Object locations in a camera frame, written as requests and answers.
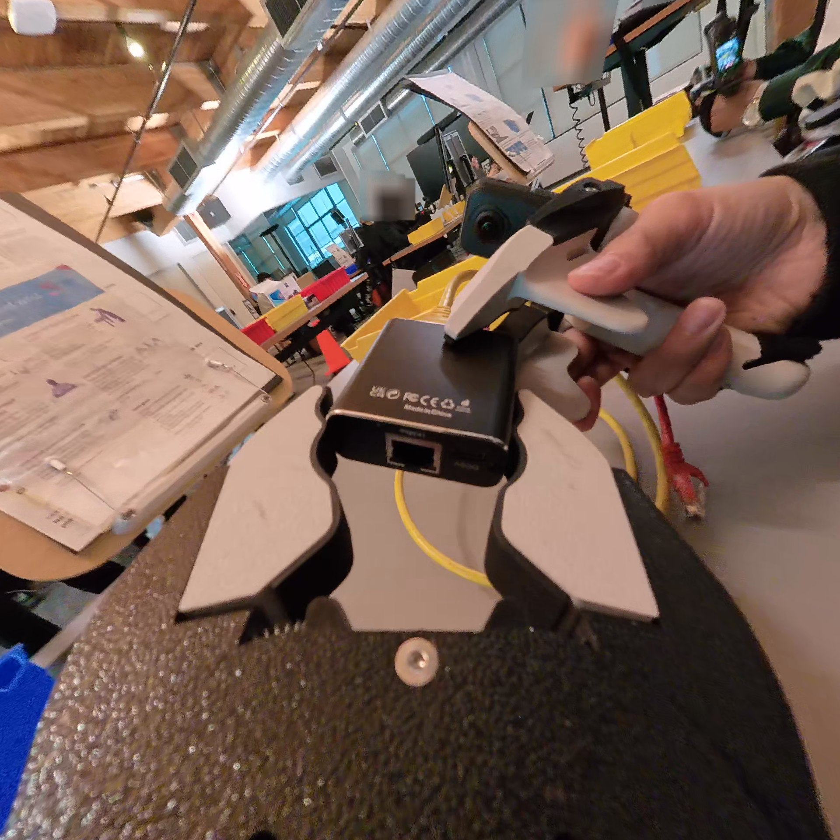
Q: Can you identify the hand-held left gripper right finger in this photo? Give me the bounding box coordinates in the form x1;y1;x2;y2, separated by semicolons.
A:
486;388;660;623

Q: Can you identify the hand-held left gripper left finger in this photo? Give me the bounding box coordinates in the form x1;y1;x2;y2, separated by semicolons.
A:
177;386;355;618

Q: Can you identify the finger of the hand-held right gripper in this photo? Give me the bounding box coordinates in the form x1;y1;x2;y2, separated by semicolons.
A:
444;225;557;343
518;327;595;425

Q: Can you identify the yellow ethernet cable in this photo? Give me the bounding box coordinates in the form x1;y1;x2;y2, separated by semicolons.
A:
394;272;670;588

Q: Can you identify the black network splitter box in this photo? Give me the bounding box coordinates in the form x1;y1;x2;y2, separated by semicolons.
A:
315;318;526;488

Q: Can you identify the red ethernet cable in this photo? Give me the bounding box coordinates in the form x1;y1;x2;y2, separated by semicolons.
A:
653;394;710;522

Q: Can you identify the blue plastic bin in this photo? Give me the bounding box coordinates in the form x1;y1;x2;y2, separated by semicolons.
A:
0;643;56;818

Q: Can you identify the grey desk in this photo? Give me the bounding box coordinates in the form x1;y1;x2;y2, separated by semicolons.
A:
328;112;840;840

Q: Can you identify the person's right hand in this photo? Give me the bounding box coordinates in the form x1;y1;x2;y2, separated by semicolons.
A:
566;176;829;432

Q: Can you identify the large yellow plastic bin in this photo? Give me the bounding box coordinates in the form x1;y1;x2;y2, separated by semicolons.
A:
341;256;526;362
584;88;703;211

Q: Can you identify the wooden document stand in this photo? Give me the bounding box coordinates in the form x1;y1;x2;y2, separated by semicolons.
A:
403;71;555;179
0;190;293;581

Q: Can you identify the orange traffic cone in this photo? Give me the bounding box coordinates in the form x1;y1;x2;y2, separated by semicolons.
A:
315;328;352;376

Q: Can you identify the small yellow plastic bin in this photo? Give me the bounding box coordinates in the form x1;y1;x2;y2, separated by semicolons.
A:
262;295;309;329

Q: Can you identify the black camera device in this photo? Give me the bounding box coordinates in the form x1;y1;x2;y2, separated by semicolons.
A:
689;16;749;96

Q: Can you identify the silver ventilation duct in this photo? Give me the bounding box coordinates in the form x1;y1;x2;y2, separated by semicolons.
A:
164;0;355;214
259;0;526;181

